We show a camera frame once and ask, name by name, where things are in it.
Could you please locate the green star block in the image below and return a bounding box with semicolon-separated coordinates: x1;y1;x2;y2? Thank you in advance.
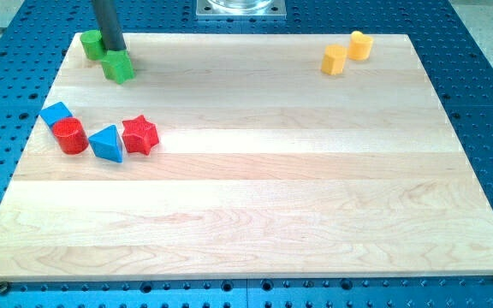
100;50;135;84

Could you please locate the red star block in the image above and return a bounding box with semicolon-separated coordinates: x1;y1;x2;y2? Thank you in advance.
122;115;159;156

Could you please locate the light wooden board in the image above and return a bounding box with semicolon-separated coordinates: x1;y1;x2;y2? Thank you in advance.
0;33;493;281

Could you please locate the yellow hexagon block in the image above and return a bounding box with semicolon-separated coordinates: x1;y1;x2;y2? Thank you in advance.
321;44;347;75

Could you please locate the blue triangle block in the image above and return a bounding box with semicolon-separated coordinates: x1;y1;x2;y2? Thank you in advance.
88;125;122;163

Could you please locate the yellow heart block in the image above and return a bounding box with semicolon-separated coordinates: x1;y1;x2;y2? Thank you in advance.
347;31;374;61

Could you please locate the red cylinder block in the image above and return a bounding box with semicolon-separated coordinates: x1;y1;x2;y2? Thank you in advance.
52;117;89;155

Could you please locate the green cylinder block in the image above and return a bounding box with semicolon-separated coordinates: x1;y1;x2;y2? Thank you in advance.
80;30;105;61

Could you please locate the blue cube block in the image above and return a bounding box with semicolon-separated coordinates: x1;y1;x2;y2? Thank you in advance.
39;102;73;129

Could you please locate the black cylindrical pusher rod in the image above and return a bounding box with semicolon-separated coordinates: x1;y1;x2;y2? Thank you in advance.
91;0;127;51

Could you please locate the left board stop screw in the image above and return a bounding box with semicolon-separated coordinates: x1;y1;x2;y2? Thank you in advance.
0;281;11;295

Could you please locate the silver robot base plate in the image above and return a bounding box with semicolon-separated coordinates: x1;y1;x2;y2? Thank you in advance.
195;0;287;19

